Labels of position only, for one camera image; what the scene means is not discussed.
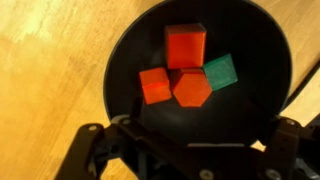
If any red hexagon block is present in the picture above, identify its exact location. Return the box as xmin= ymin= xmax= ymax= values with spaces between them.
xmin=170 ymin=67 xmax=214 ymax=109

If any black power cable with plug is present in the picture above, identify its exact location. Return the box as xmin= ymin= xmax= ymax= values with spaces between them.
xmin=283 ymin=58 xmax=320 ymax=109

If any small red cube block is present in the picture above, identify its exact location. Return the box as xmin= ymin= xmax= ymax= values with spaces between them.
xmin=138 ymin=66 xmax=173 ymax=106

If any large red cube block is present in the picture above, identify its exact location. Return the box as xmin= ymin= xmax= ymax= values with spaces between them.
xmin=163 ymin=22 xmax=208 ymax=71

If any green wooden block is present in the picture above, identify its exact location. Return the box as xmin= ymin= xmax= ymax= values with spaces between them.
xmin=202 ymin=52 xmax=240 ymax=92

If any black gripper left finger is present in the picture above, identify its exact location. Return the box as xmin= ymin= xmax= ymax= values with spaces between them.
xmin=54 ymin=96 xmax=215 ymax=180

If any black round bowl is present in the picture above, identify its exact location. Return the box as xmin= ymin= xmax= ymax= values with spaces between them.
xmin=102 ymin=0 xmax=294 ymax=148

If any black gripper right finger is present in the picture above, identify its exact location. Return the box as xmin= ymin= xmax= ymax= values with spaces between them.
xmin=255 ymin=115 xmax=320 ymax=180

